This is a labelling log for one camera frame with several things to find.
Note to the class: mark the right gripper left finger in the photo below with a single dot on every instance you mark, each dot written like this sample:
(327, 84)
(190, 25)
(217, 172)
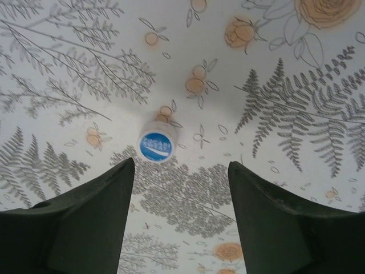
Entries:
(71, 234)

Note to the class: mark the floral patterned table mat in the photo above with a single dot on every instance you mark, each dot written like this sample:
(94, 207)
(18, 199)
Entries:
(182, 57)

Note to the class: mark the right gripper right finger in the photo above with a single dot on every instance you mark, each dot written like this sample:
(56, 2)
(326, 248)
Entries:
(285, 234)

